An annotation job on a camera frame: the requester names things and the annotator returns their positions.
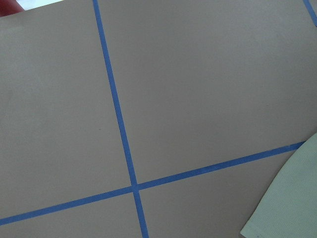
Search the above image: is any olive green long-sleeve shirt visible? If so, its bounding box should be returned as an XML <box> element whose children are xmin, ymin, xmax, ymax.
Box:
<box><xmin>240</xmin><ymin>135</ymin><xmax>317</xmax><ymax>238</ymax></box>

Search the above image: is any red cylinder bottle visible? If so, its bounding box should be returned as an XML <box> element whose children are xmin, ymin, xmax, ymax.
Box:
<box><xmin>0</xmin><ymin>0</ymin><xmax>24</xmax><ymax>17</ymax></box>

